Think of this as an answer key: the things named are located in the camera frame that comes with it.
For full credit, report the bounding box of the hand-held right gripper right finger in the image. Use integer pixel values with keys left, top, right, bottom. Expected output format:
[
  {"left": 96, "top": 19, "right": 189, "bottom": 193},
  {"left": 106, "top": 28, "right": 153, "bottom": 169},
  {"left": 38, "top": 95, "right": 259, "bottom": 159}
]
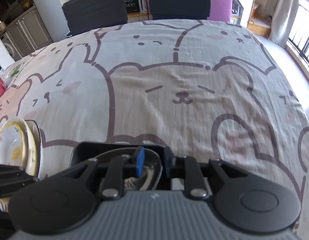
[{"left": 164, "top": 146, "right": 248, "bottom": 198}]

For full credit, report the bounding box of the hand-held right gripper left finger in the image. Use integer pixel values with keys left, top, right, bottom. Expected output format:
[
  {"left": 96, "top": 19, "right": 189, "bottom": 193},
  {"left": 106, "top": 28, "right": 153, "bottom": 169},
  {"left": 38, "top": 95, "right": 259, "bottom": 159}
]
[{"left": 64, "top": 145, "right": 145, "bottom": 199}]

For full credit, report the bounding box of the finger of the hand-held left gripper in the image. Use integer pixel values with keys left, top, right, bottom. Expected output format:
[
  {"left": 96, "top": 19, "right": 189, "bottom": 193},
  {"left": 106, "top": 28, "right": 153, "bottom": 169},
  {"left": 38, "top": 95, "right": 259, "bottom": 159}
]
[{"left": 0, "top": 164, "right": 40, "bottom": 198}]

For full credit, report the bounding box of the round metal bowl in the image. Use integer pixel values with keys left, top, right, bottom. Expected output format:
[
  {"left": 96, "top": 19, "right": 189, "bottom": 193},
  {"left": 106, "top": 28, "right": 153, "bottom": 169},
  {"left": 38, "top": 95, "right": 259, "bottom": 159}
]
[{"left": 96, "top": 147, "right": 163, "bottom": 191}]

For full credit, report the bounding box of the cream two-handled bowl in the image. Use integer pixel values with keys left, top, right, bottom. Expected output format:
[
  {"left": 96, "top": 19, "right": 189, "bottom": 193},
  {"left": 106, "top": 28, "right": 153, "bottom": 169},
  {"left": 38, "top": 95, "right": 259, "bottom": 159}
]
[{"left": 0, "top": 117, "right": 36, "bottom": 178}]

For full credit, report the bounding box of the floral yellow-rimmed bowl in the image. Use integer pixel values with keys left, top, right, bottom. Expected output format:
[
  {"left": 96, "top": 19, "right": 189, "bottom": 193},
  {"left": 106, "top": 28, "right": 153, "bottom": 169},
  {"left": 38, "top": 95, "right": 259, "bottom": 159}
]
[{"left": 0, "top": 119, "right": 29, "bottom": 167}]

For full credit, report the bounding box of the white leaf-print square plate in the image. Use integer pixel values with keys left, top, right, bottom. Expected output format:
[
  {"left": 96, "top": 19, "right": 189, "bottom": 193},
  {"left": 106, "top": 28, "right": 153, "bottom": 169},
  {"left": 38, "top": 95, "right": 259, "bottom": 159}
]
[{"left": 24, "top": 120, "right": 41, "bottom": 181}]

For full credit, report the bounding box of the square metal bowl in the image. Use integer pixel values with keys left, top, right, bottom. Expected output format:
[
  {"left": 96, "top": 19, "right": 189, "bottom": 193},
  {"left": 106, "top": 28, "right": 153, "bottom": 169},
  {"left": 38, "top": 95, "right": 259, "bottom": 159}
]
[{"left": 70, "top": 141, "right": 175, "bottom": 191}]

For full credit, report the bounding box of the bear-print tablecloth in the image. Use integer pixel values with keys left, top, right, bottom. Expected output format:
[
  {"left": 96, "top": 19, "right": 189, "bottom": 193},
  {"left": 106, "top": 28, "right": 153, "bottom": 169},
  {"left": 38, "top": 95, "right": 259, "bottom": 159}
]
[{"left": 0, "top": 19, "right": 309, "bottom": 240}]

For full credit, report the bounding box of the red drink can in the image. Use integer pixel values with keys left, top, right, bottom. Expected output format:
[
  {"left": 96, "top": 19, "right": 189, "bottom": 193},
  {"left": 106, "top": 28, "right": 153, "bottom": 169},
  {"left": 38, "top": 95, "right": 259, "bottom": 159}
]
[{"left": 0, "top": 74, "right": 8, "bottom": 98}]

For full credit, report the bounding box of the green snack packet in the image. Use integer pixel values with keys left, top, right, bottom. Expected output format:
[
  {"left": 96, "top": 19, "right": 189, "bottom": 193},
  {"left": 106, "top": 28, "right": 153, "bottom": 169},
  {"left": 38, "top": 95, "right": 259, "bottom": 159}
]
[{"left": 9, "top": 64, "right": 24, "bottom": 78}]

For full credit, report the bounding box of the grey kitchen cabinet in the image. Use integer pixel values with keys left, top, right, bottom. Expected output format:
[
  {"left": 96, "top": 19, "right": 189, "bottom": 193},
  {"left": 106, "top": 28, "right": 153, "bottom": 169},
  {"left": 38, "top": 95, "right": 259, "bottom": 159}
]
[{"left": 0, "top": 0, "right": 54, "bottom": 61}]

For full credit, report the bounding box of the purple cushion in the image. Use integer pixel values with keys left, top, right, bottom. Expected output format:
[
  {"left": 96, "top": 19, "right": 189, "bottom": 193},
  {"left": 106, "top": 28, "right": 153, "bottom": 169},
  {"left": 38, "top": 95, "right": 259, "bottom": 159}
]
[{"left": 208, "top": 0, "right": 233, "bottom": 23}]

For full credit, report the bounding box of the balcony railing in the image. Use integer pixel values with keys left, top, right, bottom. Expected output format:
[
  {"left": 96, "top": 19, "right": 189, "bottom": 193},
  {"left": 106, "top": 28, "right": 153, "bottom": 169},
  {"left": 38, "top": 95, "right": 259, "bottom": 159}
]
[{"left": 285, "top": 4, "right": 309, "bottom": 78}]

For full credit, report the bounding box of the beige curtain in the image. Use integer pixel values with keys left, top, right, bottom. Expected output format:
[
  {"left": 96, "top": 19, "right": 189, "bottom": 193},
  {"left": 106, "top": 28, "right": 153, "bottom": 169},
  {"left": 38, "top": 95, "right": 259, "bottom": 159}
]
[{"left": 269, "top": 0, "right": 303, "bottom": 50}]

